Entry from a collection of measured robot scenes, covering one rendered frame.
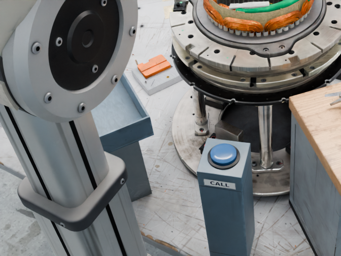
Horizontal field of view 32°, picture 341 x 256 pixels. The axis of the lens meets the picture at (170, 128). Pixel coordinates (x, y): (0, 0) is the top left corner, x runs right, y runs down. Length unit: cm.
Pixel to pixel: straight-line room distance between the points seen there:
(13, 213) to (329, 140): 159
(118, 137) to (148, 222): 27
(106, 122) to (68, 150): 36
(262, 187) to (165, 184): 20
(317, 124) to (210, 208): 22
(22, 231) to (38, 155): 159
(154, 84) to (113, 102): 37
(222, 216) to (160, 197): 24
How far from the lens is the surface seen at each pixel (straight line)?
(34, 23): 48
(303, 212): 111
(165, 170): 125
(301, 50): 101
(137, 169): 115
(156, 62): 146
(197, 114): 126
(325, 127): 93
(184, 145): 126
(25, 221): 227
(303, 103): 96
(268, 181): 119
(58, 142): 65
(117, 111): 104
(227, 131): 118
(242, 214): 98
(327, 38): 103
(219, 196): 95
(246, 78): 101
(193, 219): 117
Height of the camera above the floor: 174
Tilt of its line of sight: 46 degrees down
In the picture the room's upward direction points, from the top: 11 degrees counter-clockwise
